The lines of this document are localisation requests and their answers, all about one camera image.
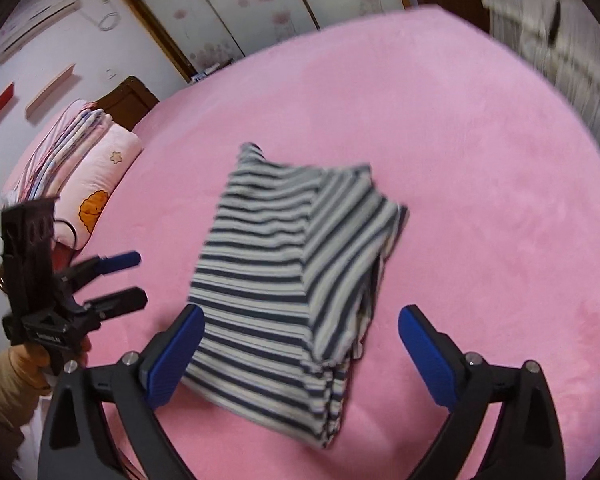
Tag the white wall socket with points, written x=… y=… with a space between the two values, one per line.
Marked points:
x=110 y=73

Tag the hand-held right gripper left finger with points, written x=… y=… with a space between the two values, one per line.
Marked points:
x=175 y=360

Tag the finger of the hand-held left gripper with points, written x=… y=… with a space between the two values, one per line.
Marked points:
x=125 y=302
x=122 y=261

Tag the floral sliding door wardrobe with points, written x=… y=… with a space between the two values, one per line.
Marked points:
x=260 y=5

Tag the pale wooden wall shelf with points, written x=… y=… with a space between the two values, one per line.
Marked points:
x=50 y=91

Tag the pink flower print pillow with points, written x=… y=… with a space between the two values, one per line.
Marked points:
x=105 y=175

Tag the pink fleece blanket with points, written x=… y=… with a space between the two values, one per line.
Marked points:
x=480 y=185

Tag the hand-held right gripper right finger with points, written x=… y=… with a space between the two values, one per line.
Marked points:
x=427 y=360

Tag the folded striped pink quilts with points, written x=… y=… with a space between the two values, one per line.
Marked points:
x=65 y=145

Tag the person's left hand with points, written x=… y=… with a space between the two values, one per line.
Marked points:
x=30 y=360

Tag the grey white striped shirt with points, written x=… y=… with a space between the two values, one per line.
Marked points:
x=270 y=270

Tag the dark wooden headboard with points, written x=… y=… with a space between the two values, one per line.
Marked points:
x=130 y=100

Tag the person's left forearm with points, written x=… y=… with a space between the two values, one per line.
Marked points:
x=5 y=405

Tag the white air conditioner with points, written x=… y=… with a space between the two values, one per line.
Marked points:
x=35 y=27

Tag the beige draped cloth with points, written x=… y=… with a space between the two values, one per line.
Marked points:
x=570 y=60

